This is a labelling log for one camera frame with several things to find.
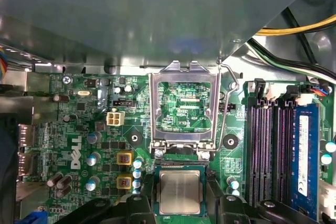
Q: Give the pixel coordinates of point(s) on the RAM stick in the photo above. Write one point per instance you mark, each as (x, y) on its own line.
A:
(305, 155)

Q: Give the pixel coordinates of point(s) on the green motherboard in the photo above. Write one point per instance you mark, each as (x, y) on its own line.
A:
(139, 127)

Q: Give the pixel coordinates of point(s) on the CPU with silver top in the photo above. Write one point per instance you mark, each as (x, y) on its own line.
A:
(179, 192)

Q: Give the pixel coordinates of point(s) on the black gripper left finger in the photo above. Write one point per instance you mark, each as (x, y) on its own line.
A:
(144, 208)

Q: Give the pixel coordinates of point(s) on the metal socket cover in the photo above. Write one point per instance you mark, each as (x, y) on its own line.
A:
(183, 76)

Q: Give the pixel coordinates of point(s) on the metal locking lever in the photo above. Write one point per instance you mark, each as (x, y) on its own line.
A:
(232, 75)

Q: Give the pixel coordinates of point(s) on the grey power supply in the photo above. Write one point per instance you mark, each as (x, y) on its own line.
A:
(131, 11)

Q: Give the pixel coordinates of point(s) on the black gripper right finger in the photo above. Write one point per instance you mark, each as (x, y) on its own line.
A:
(218, 208)

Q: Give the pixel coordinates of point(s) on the black PC case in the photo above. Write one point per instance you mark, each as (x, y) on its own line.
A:
(15, 85)

